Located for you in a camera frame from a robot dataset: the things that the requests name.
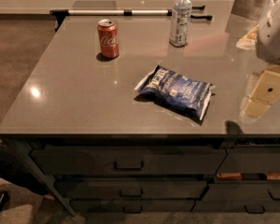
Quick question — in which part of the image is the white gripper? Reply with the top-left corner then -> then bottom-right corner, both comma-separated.
244,0 -> 280,119

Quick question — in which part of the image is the blue chip bag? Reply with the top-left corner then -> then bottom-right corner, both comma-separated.
134,64 -> 214,120

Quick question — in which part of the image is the red coke can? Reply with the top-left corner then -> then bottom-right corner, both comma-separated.
97,19 -> 119,59

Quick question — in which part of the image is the clear plastic water bottle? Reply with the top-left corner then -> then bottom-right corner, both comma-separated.
169,0 -> 192,47

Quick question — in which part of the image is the dark drawer cabinet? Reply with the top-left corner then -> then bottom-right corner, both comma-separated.
4,135 -> 280,214

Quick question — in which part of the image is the middle right drawer handle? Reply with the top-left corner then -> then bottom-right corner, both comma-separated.
268,190 -> 280,201

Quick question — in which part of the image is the drawer handle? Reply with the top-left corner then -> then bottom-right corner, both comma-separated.
122,206 -> 143,214
245,204 -> 265,214
119,189 -> 143,198
113,161 -> 145,172
268,190 -> 280,201

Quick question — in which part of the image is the bottom right drawer handle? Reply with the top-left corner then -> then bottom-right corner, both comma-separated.
245,204 -> 265,214

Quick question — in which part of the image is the middle left drawer handle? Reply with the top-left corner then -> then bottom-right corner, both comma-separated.
119,189 -> 143,198

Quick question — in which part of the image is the top left drawer handle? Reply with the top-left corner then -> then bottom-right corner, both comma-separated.
113,161 -> 145,172

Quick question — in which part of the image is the bottom left drawer handle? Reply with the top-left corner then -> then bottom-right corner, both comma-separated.
122,206 -> 143,214

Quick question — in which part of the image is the silver rail with black brackets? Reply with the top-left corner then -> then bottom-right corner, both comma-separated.
49,5 -> 214,33

